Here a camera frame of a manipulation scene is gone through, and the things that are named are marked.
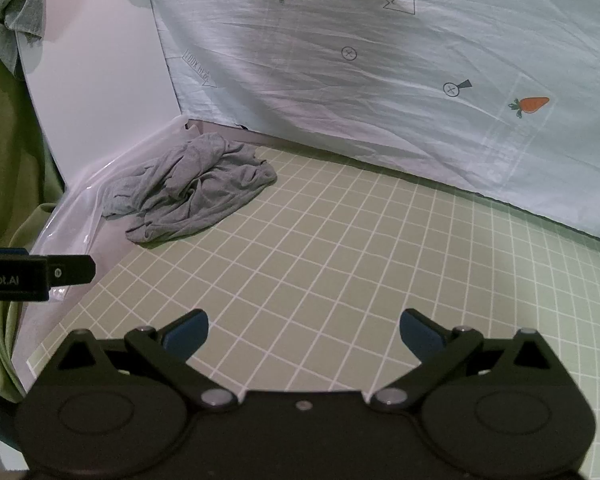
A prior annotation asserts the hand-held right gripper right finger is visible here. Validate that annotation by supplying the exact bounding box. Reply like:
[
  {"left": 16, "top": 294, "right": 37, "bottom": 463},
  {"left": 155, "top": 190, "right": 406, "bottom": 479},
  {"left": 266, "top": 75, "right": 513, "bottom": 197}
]
[{"left": 370, "top": 308, "right": 564, "bottom": 413}]

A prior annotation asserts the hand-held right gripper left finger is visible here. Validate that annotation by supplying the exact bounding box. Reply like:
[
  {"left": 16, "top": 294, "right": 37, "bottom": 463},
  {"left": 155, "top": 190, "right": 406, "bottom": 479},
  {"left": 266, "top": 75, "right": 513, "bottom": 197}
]
[{"left": 55, "top": 309, "right": 241, "bottom": 413}]

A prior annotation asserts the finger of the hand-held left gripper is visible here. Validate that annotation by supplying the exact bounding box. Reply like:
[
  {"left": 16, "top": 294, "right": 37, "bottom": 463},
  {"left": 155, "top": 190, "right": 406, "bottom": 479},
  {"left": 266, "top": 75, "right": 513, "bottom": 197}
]
[{"left": 45, "top": 255, "right": 97, "bottom": 289}]

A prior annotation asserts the grey zip hoodie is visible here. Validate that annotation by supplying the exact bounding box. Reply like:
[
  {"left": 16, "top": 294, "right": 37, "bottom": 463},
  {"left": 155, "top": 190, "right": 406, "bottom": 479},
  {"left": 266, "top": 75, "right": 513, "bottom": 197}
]
[{"left": 100, "top": 132, "right": 278, "bottom": 245}]

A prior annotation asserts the green grid mat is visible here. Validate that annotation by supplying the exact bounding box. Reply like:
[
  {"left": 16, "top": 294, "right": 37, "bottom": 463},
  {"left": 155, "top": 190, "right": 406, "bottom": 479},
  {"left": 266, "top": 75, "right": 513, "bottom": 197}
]
[{"left": 27, "top": 142, "right": 600, "bottom": 396}]

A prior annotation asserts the white board panel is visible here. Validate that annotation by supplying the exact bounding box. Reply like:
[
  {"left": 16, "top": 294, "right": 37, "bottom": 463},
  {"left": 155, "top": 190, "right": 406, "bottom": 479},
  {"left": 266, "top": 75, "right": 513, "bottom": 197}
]
[{"left": 17, "top": 0, "right": 182, "bottom": 193}]

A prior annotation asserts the pale carrot print sheet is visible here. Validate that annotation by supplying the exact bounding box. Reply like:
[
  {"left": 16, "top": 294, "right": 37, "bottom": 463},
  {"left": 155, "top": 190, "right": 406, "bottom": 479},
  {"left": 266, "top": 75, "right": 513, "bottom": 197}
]
[{"left": 147, "top": 0, "right": 600, "bottom": 248}]

